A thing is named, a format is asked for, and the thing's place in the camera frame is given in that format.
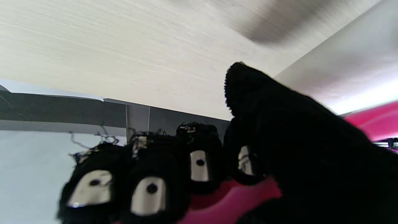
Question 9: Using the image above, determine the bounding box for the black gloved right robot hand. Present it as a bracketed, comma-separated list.
[56, 62, 398, 224]

